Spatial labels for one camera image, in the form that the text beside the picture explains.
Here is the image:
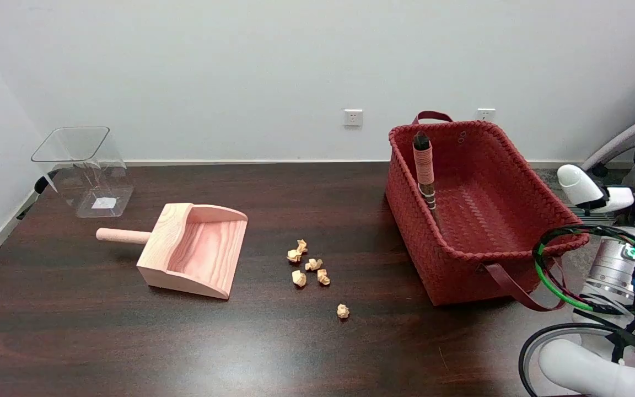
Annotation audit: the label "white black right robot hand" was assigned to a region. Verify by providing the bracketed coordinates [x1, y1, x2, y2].
[557, 91, 635, 227]

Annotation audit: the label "red woven basket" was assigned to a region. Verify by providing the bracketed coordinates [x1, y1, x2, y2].
[385, 111, 591, 313]

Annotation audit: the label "straw broom with handle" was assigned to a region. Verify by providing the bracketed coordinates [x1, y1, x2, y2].
[412, 131, 444, 229]

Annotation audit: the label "floor vent grille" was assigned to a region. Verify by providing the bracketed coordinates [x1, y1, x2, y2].
[566, 205, 617, 227]

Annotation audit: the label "wooden dustpan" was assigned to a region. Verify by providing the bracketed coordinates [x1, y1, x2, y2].
[96, 203, 249, 300]

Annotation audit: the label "clear plastic container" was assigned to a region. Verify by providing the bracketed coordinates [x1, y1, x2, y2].
[31, 126, 134, 218]

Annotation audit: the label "green robot cable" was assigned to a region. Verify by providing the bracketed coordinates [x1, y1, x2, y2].
[535, 243, 596, 310]

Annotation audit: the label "thick black cable loop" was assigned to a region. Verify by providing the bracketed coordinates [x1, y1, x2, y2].
[519, 323, 635, 397]

